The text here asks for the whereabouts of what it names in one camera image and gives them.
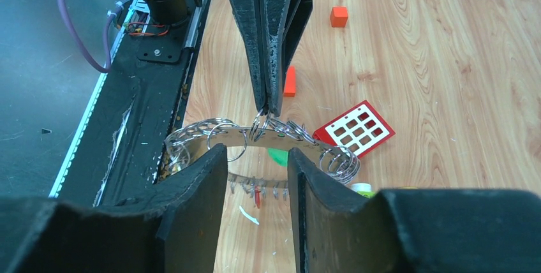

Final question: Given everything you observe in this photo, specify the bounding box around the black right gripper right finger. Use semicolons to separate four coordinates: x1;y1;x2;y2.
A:
288;149;540;272

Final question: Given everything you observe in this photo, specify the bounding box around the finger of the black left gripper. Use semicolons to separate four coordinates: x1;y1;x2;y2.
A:
258;0;312;117
229;0;267;113

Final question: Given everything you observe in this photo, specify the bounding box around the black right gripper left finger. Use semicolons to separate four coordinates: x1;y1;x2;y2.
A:
1;144;228;272

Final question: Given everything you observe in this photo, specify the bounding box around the chain of metal keyrings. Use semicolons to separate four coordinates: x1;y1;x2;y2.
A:
163;110;361;200

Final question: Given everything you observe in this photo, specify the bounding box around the green key tag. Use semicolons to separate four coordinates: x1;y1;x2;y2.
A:
267;148;288;167

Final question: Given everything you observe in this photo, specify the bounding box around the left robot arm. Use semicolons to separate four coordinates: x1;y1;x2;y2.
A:
137;0;313;116

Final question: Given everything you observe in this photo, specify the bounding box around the red toy brick car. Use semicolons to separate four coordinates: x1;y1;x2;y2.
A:
349;182;418;198

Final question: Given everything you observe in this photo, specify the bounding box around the small orange cube brick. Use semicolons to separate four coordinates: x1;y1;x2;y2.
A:
329;6;349;28

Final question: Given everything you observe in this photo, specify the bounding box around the white paper scrap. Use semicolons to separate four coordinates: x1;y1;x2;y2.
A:
239;205;260;225

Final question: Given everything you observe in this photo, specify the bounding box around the small red toy brick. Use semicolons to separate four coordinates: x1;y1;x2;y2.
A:
283;66;297;97

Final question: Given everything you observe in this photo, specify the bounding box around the red window toy brick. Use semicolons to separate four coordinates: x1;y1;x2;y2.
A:
312;100;395;159

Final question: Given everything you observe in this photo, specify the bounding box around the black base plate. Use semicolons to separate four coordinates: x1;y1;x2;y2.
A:
49;0;211;206

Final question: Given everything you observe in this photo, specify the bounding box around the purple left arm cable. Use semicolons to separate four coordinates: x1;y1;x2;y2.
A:
56;0;128;74

